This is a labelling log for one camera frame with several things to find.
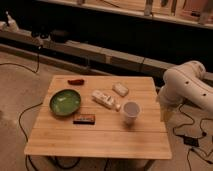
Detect black round object on ledge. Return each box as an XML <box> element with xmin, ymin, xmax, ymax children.
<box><xmin>50</xmin><ymin>30</ymin><xmax>69</xmax><ymax>43</ymax></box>

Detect dark candy bar box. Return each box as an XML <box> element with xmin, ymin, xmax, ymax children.
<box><xmin>73</xmin><ymin>114</ymin><xmax>95</xmax><ymax>125</ymax></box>

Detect black cable on right floor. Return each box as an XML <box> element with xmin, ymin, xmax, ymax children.
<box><xmin>172</xmin><ymin>101</ymin><xmax>213</xmax><ymax>165</ymax></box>

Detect wooden table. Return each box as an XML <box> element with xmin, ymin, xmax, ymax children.
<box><xmin>24</xmin><ymin>75</ymin><xmax>172</xmax><ymax>160</ymax></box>

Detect black cable on left floor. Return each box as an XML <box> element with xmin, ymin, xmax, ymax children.
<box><xmin>0</xmin><ymin>45</ymin><xmax>44</xmax><ymax>171</ymax></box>

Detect white plastic bottle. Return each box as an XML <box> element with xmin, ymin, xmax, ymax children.
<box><xmin>92</xmin><ymin>90</ymin><xmax>121</xmax><ymax>111</ymax></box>

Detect white sponge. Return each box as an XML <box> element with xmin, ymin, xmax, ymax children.
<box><xmin>112</xmin><ymin>83</ymin><xmax>129</xmax><ymax>97</ymax></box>

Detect black power adapter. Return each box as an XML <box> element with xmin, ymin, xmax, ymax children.
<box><xmin>183</xmin><ymin>137</ymin><xmax>199</xmax><ymax>147</ymax></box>

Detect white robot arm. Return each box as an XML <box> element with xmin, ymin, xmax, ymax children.
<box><xmin>157</xmin><ymin>61</ymin><xmax>213</xmax><ymax>113</ymax></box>

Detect green ceramic bowl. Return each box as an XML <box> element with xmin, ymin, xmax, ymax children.
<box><xmin>49</xmin><ymin>89</ymin><xmax>81</xmax><ymax>117</ymax></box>

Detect black cable on floor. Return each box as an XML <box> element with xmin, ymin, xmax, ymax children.
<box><xmin>0</xmin><ymin>45</ymin><xmax>44</xmax><ymax>171</ymax></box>
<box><xmin>172</xmin><ymin>101</ymin><xmax>213</xmax><ymax>165</ymax></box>

